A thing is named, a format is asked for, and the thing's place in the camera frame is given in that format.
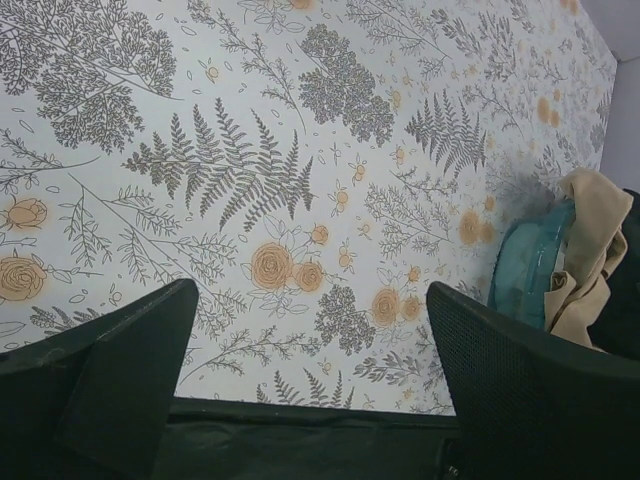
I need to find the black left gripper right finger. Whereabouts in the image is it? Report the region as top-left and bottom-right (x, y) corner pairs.
(426, 282), (639, 479)

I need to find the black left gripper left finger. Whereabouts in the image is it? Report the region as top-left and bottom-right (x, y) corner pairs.
(1, 279), (198, 479)

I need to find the black t shirt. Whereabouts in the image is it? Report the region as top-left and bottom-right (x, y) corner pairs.
(588, 189), (640, 360)

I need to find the clear blue plastic basket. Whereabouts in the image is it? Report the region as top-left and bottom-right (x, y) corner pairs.
(488, 199), (575, 329)

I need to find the floral patterned table cover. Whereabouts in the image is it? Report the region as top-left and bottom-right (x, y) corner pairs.
(1, 1), (617, 414)

